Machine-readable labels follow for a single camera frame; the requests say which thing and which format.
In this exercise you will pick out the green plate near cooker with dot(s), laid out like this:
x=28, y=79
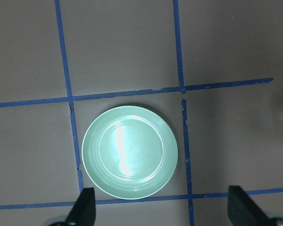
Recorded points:
x=129, y=152

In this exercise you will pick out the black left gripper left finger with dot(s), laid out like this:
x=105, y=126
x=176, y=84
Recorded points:
x=83, y=211

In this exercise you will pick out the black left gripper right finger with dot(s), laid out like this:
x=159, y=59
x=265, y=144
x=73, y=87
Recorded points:
x=242, y=210

